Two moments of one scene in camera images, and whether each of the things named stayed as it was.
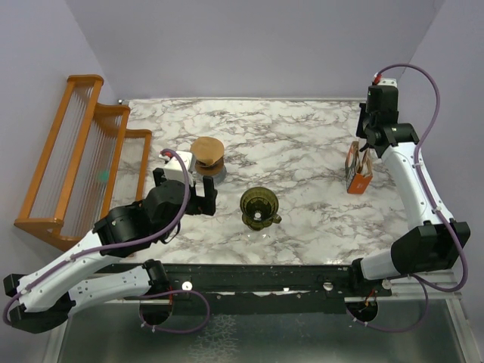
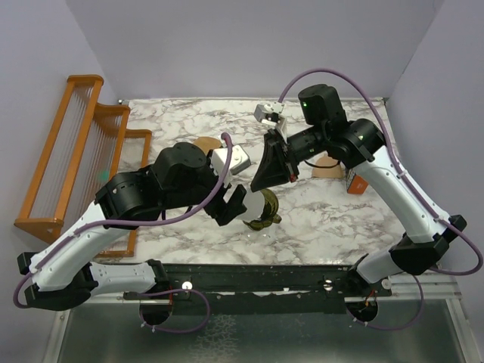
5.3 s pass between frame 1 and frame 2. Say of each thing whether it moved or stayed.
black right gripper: moved
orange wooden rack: stayed
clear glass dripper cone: stayed
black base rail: stayed
